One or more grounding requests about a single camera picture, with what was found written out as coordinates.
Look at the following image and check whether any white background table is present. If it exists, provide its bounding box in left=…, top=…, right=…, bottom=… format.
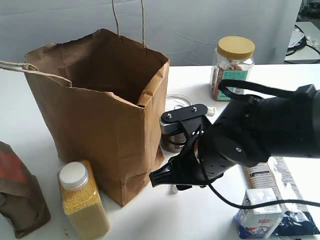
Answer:
left=284, top=21, right=320, bottom=64

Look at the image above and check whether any dark pull-tab can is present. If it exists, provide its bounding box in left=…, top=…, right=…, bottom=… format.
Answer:
left=159, top=94, right=192, bottom=153

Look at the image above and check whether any yellow-lid nut jar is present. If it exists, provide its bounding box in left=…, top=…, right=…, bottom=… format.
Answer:
left=210, top=36, right=255, bottom=102

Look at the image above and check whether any black background cable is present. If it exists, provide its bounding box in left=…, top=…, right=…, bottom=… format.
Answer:
left=285, top=23, right=320, bottom=57

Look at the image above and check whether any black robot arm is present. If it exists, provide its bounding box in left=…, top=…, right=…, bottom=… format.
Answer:
left=149, top=79, right=320, bottom=190

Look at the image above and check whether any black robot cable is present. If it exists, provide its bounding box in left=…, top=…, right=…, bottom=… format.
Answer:
left=184, top=79, right=320, bottom=210

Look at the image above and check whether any white piece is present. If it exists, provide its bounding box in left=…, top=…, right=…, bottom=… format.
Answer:
left=207, top=106, right=216, bottom=117
left=171, top=185, right=178, bottom=194

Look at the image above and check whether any large brown paper bag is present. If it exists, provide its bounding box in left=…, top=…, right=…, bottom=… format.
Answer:
left=0, top=0, right=171, bottom=208

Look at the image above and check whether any small white milk carton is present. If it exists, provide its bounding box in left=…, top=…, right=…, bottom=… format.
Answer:
left=234, top=188, right=284, bottom=240

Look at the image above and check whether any dark blue noodle package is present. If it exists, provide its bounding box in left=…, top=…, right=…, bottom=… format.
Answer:
left=244, top=157, right=320, bottom=237

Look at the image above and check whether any brown red paper pouch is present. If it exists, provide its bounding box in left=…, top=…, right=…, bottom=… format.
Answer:
left=0, top=142, right=51, bottom=239

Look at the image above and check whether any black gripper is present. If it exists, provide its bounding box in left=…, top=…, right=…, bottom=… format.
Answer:
left=149, top=116, right=253, bottom=190

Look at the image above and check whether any yellow grain plastic bottle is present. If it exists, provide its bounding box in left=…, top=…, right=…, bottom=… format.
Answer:
left=57, top=160, right=110, bottom=240

